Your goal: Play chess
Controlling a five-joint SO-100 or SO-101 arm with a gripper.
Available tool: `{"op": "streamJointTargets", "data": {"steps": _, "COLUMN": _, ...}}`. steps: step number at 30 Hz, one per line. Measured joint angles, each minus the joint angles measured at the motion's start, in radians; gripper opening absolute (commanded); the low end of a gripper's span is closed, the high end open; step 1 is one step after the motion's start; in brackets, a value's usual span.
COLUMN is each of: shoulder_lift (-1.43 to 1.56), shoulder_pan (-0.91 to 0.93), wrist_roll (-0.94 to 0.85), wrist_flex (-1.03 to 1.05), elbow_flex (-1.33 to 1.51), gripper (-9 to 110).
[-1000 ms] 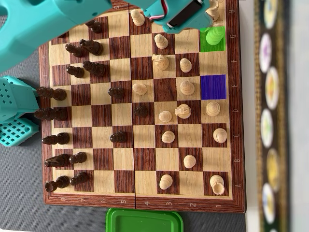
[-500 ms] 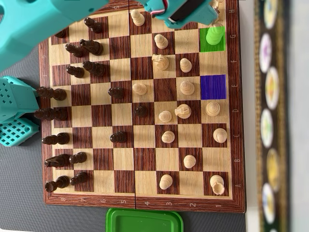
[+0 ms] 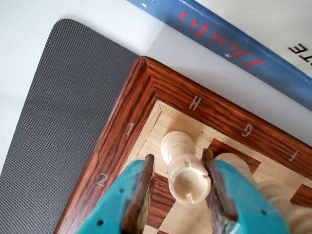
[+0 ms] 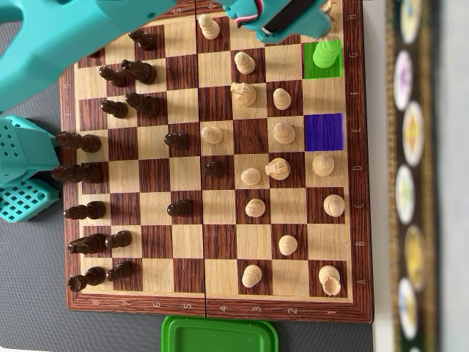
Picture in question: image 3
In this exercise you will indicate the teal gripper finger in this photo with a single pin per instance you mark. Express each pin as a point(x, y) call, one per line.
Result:
point(114, 200)
point(248, 202)

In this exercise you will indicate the light wooden king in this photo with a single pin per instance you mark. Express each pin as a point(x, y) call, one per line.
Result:
point(234, 158)

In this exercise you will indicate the light wooden rook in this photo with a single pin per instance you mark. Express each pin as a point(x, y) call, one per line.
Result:
point(187, 180)

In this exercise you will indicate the wooden folding chessboard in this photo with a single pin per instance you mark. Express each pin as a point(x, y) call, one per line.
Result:
point(136, 109)

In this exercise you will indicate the gray mesh mat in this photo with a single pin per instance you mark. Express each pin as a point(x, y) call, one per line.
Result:
point(61, 109)

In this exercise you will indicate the blue and white book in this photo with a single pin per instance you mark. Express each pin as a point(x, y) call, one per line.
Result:
point(219, 36)

